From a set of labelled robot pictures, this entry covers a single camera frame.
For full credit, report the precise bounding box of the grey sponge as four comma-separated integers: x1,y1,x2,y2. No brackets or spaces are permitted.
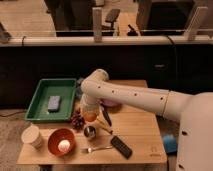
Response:
48,96,61,112

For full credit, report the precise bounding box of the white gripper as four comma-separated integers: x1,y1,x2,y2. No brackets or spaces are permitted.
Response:
80,94,99,113

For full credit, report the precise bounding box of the small metal cup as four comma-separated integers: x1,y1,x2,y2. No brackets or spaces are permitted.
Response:
84,126,96,139

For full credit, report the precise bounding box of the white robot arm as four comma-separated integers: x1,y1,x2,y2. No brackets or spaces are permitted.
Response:
81,69,213,171

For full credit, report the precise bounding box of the black office chair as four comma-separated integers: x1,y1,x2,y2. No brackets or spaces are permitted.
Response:
102,9,120,31

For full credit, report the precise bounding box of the brown pine cone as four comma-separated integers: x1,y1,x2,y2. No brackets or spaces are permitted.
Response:
71,113,85,131

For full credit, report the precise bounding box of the red bowl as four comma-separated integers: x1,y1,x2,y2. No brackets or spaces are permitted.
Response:
48,128,76,157

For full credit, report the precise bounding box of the black marker pen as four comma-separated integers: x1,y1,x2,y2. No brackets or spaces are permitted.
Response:
101,106,112,126

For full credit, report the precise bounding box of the white paper cup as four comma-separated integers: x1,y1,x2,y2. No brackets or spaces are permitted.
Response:
21,125,43,148

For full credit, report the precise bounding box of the metal fork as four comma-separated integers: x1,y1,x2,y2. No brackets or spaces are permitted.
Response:
81,146,113,154

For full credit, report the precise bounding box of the black remote control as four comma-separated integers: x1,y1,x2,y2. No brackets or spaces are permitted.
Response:
110,136,132,159

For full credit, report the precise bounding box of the pink plate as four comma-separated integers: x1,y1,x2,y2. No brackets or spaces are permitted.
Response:
101,99,121,107

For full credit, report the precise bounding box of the white egg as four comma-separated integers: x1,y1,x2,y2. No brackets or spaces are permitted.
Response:
58,140,70,152

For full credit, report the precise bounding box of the green plastic tray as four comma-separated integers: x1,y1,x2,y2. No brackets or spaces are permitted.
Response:
25,78,76,123

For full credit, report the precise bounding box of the red yellow apple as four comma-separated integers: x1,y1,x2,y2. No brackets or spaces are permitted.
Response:
83,111,97,122

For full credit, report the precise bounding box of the blue cloth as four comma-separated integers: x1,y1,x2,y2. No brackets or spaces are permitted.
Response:
163,134,178,154

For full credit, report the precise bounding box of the yellow banana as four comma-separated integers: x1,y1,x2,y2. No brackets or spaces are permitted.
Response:
95,119,113,134

